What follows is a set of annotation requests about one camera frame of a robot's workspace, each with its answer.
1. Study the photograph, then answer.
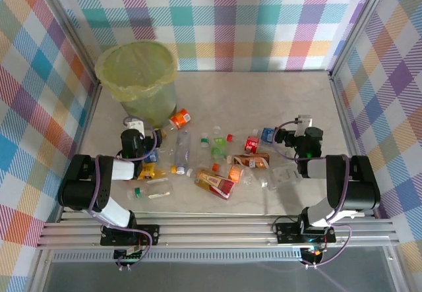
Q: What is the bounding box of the red and yellow carton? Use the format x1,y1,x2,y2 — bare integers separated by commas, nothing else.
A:
186,168,235,201

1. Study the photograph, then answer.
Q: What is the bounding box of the yellow label bottle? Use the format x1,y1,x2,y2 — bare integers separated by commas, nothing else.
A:
137,162,177,181

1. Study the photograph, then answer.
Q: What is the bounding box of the pale orange label bottle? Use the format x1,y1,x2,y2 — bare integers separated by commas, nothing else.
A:
212,162,255,186

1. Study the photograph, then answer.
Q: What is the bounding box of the blue label water bottle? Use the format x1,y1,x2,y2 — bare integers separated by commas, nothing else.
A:
252,127,281,145

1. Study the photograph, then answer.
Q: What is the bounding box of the green terminal circuit board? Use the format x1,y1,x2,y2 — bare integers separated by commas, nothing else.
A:
113,247,146,270

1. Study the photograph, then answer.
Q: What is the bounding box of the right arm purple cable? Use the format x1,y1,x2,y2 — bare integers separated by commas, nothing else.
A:
272,119,353,270

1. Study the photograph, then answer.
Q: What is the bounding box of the red label cola bottle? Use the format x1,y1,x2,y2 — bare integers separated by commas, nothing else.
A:
226,133,287,161

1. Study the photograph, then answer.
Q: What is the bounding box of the aluminium frame post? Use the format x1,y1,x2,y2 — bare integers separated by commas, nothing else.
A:
329,0,388,77
32,0,103,90

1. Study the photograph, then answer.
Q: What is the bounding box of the orange connector circuit board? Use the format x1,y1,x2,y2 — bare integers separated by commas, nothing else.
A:
301,245,327,266

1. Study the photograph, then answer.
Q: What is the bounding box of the aluminium mounting rail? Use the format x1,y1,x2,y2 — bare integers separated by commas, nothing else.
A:
35,212,402,252

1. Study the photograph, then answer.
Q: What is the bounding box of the green label bottle white cap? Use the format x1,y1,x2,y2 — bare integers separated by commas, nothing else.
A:
210,125,228,161

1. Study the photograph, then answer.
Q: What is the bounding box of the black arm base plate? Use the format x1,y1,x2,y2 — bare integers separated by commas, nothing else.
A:
275,221,337,245
100,224,161,247

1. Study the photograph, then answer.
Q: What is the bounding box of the clear bottle green cap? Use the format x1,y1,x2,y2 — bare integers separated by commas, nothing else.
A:
127,181,175,201

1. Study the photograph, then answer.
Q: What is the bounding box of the aluminium frame side rail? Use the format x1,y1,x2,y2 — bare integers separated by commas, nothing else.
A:
77,84,102,156
329,73,365,161

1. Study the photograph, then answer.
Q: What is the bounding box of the yellow plastic bin liner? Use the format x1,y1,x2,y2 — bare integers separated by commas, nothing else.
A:
94,40,179,103

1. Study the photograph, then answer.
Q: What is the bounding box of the grey metal shelf panel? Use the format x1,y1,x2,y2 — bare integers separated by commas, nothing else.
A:
28,248,409,292

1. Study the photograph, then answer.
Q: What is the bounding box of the slotted grey cable duct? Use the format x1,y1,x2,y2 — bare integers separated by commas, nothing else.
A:
49,251,306,264

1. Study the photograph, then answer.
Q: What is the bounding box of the clear bottle green neck band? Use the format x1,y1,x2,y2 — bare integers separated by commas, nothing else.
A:
193,132,212,175

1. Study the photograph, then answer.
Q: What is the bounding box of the purple label water bottle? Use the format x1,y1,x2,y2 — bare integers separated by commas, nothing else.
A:
173,129,193,175

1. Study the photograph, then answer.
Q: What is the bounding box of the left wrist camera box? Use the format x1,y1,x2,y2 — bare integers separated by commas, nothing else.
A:
124,116,146,131

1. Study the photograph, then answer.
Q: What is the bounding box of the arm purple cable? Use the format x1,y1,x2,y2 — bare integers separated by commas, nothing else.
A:
87,119,159,270
272,119,353,270

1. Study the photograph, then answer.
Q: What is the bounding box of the clear square bottle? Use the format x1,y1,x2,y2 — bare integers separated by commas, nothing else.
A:
260,165,307,192

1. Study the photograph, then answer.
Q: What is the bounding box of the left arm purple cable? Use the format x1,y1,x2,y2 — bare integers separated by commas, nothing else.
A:
87,119,159,270

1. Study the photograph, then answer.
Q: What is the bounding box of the brown coffee drink bottle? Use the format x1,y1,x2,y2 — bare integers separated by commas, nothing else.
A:
226,152,271,170

